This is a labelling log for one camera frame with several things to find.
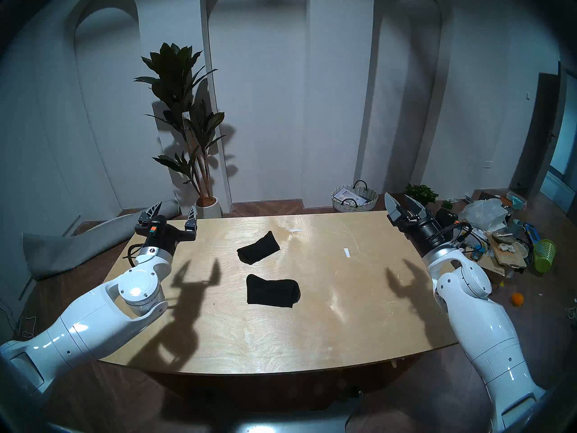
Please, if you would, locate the small bushy potted plant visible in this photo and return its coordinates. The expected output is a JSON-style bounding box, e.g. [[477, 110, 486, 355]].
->
[[404, 184, 439, 208]]

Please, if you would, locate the woven basket with handles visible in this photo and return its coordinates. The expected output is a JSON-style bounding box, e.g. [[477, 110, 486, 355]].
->
[[331, 180, 380, 213]]

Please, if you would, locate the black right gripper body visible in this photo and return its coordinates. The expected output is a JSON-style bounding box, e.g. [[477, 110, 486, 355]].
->
[[388, 211, 460, 258]]

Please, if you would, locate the black ankle sock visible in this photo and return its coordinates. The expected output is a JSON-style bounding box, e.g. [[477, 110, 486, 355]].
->
[[246, 274, 302, 309], [236, 230, 281, 264]]

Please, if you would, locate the magazine in basket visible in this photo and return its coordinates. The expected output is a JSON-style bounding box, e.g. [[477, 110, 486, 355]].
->
[[335, 189, 370, 206]]

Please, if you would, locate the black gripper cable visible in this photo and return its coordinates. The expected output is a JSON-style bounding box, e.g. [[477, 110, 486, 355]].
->
[[127, 243, 147, 268], [439, 222, 490, 259]]

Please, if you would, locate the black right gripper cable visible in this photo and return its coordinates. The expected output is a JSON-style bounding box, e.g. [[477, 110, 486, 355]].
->
[[439, 222, 490, 259]]

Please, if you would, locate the rolled grey carpet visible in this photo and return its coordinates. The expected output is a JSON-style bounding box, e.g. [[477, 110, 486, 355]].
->
[[22, 197, 180, 282]]

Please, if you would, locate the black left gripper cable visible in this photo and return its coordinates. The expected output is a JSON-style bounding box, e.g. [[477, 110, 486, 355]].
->
[[127, 243, 147, 268]]

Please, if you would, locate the dark wooden door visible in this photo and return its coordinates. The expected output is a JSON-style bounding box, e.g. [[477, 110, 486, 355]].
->
[[508, 71, 565, 199]]

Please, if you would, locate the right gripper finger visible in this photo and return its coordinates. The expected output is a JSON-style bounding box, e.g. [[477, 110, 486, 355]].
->
[[384, 192, 403, 222], [404, 194, 428, 217]]

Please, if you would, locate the pale glass door panel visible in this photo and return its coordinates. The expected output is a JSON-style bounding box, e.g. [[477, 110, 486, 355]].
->
[[540, 71, 577, 221]]

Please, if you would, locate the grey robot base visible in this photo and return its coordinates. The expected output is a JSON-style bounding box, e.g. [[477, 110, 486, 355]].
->
[[211, 386, 364, 433]]

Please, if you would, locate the white round plant pot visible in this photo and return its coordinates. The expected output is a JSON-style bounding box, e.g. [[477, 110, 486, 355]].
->
[[194, 195, 223, 219]]

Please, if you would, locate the crumpled white plastic bag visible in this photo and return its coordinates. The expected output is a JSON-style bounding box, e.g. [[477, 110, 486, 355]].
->
[[458, 198, 508, 232]]

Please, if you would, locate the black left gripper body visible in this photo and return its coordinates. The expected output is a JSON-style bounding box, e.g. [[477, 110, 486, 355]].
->
[[135, 216, 198, 257]]

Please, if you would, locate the tall green leafy plant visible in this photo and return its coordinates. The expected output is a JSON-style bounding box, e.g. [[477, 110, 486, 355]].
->
[[134, 42, 226, 201]]

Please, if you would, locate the green plastic mesh basket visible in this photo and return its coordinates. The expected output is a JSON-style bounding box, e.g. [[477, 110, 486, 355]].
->
[[533, 239, 557, 274]]

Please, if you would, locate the wooden cutting board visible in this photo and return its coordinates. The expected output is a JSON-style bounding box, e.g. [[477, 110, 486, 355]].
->
[[489, 233, 528, 268]]

